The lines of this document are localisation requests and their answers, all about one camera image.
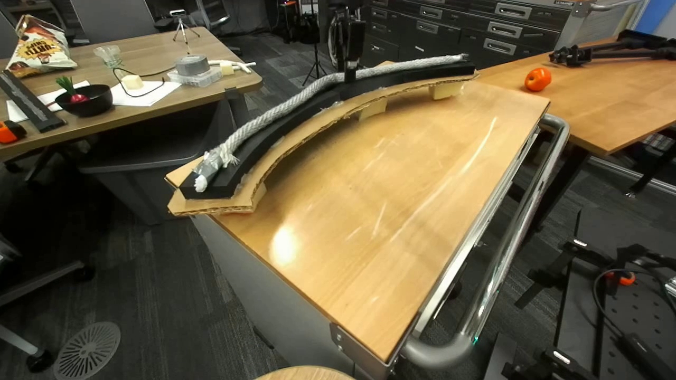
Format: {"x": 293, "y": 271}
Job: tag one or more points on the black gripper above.
{"x": 344, "y": 39}

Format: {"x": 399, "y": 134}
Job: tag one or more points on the curved black board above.
{"x": 223, "y": 167}

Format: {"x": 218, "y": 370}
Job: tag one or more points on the grey drawer cabinet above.
{"x": 489, "y": 30}

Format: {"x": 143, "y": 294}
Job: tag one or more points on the grey tape roll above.
{"x": 192, "y": 66}

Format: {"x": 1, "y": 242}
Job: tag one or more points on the orange round object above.
{"x": 538, "y": 80}

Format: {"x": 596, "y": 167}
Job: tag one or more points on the long wooden office table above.
{"x": 143, "y": 87}

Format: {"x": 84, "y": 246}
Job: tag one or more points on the round wooden stool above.
{"x": 305, "y": 373}

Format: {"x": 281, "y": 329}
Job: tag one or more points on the snack chip bag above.
{"x": 40, "y": 45}

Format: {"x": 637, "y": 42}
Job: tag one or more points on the chrome cart handle bar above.
{"x": 446, "y": 355}

